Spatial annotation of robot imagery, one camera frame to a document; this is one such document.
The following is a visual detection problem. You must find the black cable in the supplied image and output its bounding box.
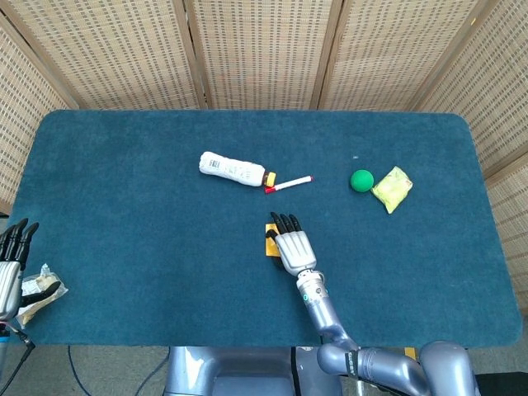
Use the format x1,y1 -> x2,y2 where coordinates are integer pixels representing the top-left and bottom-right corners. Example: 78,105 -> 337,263
0,325 -> 36,396

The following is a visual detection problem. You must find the yellow-green snack packet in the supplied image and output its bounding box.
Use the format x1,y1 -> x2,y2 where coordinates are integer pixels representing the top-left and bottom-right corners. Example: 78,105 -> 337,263
370,165 -> 414,215

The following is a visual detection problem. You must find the green ball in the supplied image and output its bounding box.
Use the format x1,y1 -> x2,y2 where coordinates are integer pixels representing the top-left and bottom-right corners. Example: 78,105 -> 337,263
350,168 -> 375,193

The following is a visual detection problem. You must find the black cloth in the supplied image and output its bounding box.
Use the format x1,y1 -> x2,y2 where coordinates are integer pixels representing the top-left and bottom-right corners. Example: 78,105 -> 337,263
476,372 -> 528,396

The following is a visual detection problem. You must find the clear wrapped snack packet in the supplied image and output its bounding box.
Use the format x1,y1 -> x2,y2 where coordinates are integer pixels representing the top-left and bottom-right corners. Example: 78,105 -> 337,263
15,263 -> 69,329

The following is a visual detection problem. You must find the woven bamboo folding screen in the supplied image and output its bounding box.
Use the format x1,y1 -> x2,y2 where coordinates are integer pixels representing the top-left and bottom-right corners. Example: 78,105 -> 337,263
0,0 -> 528,314

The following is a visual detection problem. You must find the blue carpet table mat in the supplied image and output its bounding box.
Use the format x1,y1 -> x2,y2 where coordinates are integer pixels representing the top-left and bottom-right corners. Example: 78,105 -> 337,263
7,108 -> 523,350

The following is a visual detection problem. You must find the white plastic bottle yellow cap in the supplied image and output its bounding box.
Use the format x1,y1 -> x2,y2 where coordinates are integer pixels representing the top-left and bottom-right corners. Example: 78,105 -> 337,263
199,151 -> 277,188

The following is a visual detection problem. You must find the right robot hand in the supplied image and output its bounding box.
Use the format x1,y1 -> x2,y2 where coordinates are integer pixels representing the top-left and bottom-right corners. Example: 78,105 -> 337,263
265,211 -> 318,277

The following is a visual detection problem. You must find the grey robot torso base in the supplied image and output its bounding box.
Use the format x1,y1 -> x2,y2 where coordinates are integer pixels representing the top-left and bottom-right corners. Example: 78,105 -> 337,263
163,345 -> 342,396

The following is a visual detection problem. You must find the blue cable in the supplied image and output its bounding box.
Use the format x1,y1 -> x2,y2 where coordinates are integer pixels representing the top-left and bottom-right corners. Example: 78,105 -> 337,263
67,345 -> 172,396

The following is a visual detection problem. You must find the white red marker pen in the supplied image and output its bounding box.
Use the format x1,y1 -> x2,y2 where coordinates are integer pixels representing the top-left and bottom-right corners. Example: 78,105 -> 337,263
264,175 -> 315,196

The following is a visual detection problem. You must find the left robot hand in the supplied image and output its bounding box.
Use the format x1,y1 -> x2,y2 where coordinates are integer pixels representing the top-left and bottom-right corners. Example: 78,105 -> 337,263
0,218 -> 62,321

